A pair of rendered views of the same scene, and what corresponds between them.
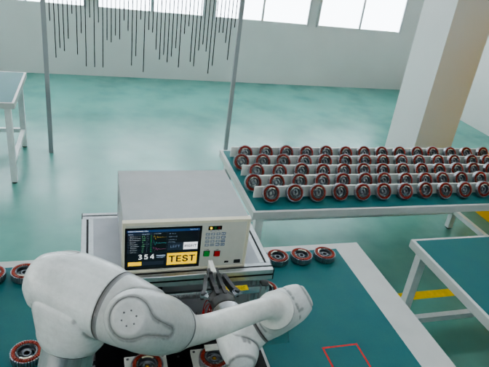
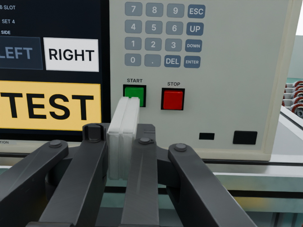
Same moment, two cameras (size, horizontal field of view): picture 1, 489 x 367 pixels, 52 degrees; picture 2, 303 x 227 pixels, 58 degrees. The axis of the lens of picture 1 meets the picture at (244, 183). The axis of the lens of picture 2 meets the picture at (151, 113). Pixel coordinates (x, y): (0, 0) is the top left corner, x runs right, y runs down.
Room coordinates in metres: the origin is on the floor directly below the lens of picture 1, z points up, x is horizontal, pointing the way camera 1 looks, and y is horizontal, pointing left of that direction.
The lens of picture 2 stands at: (1.20, 0.00, 1.26)
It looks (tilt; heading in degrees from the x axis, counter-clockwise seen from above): 19 degrees down; 18
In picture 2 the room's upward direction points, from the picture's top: 2 degrees clockwise
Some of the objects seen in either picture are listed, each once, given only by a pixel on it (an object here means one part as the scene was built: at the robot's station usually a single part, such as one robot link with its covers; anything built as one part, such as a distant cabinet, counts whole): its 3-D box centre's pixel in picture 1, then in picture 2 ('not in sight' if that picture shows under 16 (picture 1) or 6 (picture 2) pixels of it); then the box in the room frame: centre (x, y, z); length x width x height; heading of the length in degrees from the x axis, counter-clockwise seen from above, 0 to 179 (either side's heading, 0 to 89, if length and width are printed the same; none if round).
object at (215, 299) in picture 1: (222, 300); not in sight; (1.20, 0.02, 1.18); 0.09 x 0.08 x 0.07; 19
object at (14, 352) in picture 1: (27, 354); not in sight; (1.27, 0.69, 0.77); 0.11 x 0.11 x 0.04
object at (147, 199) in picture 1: (178, 216); (97, 40); (1.60, 0.23, 1.22); 0.44 x 0.39 x 0.20; 109
